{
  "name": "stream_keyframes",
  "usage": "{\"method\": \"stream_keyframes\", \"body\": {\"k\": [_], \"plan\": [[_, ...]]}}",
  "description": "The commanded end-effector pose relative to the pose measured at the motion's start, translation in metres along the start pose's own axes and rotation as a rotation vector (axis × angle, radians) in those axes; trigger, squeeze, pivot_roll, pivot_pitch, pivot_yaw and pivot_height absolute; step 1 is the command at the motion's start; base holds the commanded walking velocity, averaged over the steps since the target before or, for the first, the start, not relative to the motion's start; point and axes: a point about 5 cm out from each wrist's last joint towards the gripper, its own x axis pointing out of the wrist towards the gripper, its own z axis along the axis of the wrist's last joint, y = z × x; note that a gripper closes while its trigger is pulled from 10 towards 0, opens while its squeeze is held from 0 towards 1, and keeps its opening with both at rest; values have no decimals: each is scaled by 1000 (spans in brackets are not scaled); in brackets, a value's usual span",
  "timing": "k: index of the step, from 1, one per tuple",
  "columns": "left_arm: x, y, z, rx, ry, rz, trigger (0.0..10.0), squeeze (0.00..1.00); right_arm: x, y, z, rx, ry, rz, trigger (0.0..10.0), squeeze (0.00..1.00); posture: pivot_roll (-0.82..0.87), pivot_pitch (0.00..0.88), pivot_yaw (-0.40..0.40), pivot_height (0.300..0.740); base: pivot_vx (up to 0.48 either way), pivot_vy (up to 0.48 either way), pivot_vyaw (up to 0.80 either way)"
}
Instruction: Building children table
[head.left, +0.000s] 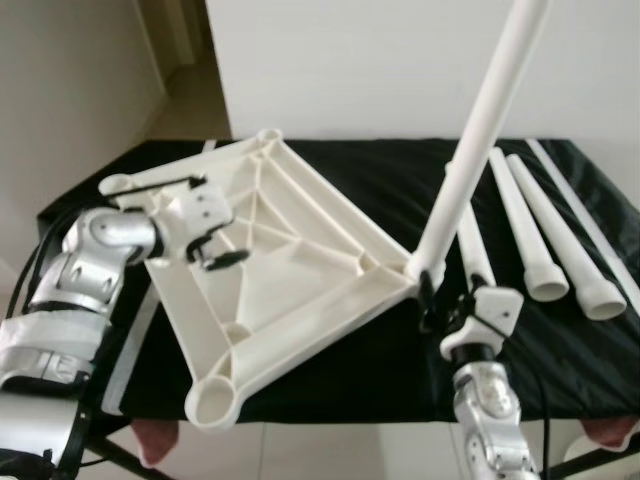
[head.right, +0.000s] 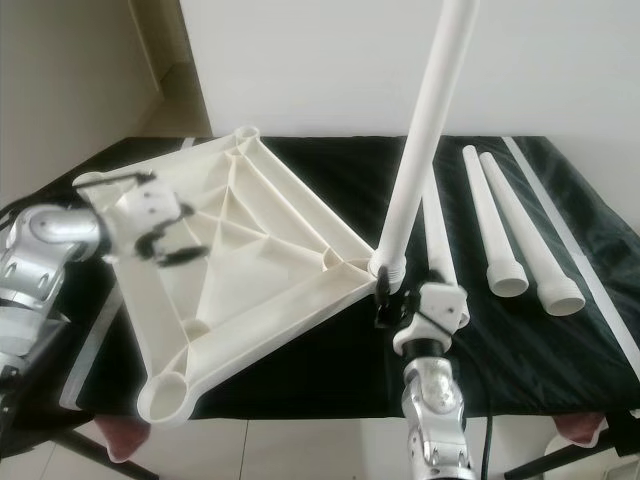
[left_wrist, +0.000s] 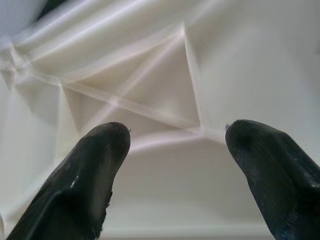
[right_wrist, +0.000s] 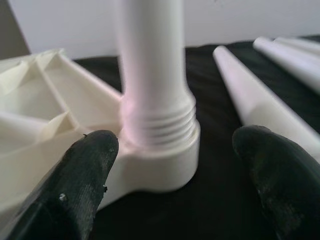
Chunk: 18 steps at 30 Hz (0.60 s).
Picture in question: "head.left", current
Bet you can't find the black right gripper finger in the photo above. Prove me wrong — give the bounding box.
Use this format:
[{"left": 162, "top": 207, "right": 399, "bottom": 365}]
[{"left": 416, "top": 268, "right": 437, "bottom": 334}]

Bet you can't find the white plastic table top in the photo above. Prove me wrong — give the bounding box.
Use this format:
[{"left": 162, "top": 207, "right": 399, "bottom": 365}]
[{"left": 98, "top": 127, "right": 441, "bottom": 431}]

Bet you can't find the black table cloth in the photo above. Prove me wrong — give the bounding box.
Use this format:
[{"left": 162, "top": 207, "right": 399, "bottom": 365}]
[{"left": 35, "top": 137, "right": 640, "bottom": 426}]

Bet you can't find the pink rounded object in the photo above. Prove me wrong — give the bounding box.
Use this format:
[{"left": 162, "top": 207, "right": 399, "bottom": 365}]
[
  {"left": 585, "top": 415, "right": 639, "bottom": 448},
  {"left": 135, "top": 418, "right": 186, "bottom": 468}
]

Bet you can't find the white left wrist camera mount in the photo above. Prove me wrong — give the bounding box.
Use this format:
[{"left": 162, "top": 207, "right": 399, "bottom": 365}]
[{"left": 160, "top": 185, "right": 233, "bottom": 263}]

